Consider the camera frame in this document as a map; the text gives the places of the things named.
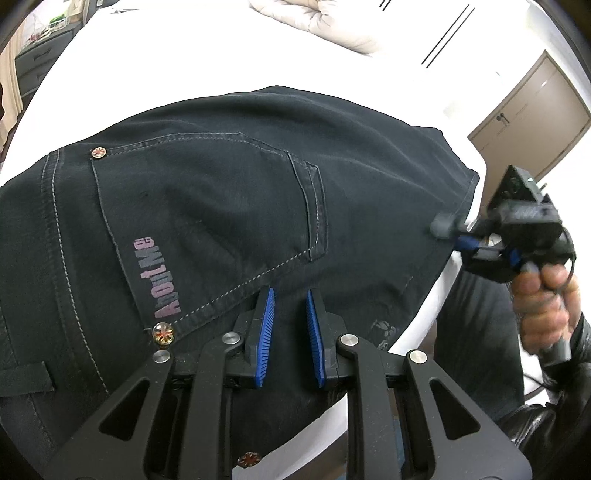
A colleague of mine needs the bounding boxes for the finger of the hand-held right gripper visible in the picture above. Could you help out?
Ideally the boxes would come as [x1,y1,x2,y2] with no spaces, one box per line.
[455,233,527,282]
[429,210,497,241]

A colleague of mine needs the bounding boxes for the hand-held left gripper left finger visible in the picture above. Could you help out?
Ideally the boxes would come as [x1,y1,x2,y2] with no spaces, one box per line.
[44,286,278,480]

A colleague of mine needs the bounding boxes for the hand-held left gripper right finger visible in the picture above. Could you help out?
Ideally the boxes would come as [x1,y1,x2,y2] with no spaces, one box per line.
[305,287,532,480]

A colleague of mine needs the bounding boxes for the black jeans pants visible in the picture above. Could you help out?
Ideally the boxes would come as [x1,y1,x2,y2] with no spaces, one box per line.
[0,84,481,480]

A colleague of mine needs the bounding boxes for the person's right forearm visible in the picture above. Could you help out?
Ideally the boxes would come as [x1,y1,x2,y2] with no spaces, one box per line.
[496,311,591,467]

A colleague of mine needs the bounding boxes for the person's right hand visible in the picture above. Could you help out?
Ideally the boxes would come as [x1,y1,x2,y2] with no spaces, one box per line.
[512,265,583,356]

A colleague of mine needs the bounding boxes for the person's legs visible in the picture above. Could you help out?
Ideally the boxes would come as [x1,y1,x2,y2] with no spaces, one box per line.
[431,270,527,423]

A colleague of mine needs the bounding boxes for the brown door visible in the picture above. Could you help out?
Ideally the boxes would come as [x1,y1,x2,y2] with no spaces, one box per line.
[467,51,591,185]

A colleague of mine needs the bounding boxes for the white wardrobe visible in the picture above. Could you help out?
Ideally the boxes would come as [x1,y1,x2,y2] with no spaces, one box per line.
[365,0,555,121]

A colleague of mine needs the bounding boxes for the beige folded duvet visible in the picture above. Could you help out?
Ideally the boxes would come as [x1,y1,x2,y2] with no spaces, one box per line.
[248,0,382,56]

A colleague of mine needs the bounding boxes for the bed with white sheet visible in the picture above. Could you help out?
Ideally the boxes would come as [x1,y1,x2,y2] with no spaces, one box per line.
[0,0,490,480]

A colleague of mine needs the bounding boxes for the grey nightstand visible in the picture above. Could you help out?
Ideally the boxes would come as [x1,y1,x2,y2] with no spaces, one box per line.
[14,25,77,100]

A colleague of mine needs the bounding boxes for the beige curtain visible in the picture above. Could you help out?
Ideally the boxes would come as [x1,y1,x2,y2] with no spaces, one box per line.
[0,41,24,153]

